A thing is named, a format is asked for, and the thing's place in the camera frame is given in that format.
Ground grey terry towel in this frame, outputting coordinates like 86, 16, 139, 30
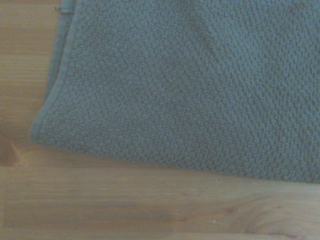
29, 0, 320, 185

